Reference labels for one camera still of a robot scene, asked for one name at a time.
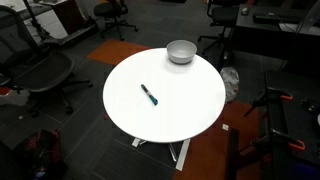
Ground teal and black marker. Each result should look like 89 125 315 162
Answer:
140 83 159 107

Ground grey round bowl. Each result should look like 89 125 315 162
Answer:
166 39 198 65

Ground crumpled clear plastic bag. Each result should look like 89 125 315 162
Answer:
219 66 240 104

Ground white table base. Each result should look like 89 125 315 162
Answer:
131 137 192 172

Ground black swivel office chair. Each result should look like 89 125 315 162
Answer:
93 0 139 42
197 0 241 56

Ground black kick scooter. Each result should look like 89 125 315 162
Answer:
23 0 99 48

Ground office desk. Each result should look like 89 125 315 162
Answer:
233 3 320 61

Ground black mesh office chair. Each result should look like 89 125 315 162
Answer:
0 4 94 118

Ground dark brown cabinet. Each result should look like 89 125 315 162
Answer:
53 0 88 36

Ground white cabinet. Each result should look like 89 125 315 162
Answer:
0 0 69 44

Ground black computer keyboard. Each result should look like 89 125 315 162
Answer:
252 12 303 25

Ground dark red backpack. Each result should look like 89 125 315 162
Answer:
13 129 68 180

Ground black robot mounting stand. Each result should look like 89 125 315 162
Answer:
263 69 320 180

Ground black clamp orange handle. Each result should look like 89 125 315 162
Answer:
243 87 294 118
249 129 306 154

